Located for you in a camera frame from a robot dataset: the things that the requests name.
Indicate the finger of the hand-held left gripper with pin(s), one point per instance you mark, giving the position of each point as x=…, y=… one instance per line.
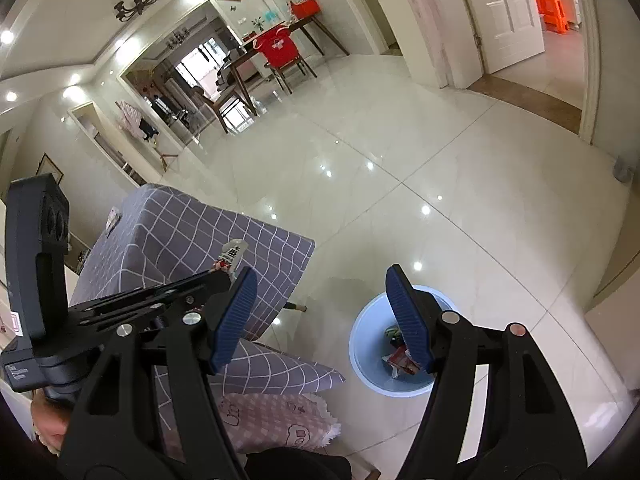
x=145, y=312
x=150, y=290

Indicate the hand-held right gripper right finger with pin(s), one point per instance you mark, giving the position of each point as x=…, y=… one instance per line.
x=407, y=320

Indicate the black chandelier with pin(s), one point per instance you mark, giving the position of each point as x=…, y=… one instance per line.
x=135, y=0

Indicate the pink checkered cushion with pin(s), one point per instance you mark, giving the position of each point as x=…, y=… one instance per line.
x=260, y=420

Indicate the red gift bag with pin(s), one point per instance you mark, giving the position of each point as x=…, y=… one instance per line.
x=305, y=7

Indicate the white panel door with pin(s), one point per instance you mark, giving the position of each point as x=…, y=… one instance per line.
x=505, y=10

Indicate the wooden table leg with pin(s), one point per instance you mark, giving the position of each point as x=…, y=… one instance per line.
x=295, y=306

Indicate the framed beige wall picture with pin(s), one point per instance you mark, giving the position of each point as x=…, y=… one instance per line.
x=50, y=169

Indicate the person's left hand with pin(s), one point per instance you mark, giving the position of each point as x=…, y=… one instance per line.
x=47, y=427

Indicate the orange plastic stool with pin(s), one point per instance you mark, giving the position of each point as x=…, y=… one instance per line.
x=550, y=10

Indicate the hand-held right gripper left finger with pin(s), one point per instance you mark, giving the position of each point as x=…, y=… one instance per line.
x=232, y=320

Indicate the grey checkered tablecloth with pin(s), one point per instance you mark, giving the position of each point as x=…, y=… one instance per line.
x=200, y=230

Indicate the wooden dining chair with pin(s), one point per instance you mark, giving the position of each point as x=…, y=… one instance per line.
x=222, y=105

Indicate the light blue trash bin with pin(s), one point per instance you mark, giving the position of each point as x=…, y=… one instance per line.
x=370, y=370

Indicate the hanging pink clothes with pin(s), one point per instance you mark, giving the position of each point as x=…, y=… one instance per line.
x=134, y=119

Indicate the wooden dining table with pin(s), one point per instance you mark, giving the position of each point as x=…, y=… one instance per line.
x=300, y=27

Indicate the small pale packet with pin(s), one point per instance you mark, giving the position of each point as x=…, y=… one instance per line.
x=112, y=220

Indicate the chair with red cover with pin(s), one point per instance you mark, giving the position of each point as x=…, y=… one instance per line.
x=280, y=50

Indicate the red white wrapper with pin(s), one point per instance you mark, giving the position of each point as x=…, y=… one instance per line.
x=400, y=360

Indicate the white printed wrapper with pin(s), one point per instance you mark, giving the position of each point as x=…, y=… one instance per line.
x=231, y=256

